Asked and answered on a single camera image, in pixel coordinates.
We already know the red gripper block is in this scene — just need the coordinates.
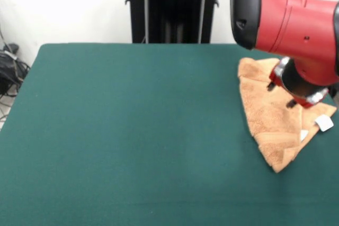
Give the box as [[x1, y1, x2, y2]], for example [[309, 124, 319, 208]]
[[266, 58, 329, 109]]

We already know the orange terry towel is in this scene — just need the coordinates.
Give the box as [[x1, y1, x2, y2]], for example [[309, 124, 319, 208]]
[[237, 57, 337, 174]]

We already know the black upright stand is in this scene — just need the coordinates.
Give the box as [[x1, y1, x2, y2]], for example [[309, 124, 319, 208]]
[[124, 0, 220, 44]]

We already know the dark green table cloth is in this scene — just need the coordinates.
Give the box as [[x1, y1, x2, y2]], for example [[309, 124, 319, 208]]
[[0, 42, 339, 226]]

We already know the tangle of black cables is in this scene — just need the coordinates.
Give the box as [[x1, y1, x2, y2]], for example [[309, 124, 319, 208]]
[[0, 24, 31, 121]]

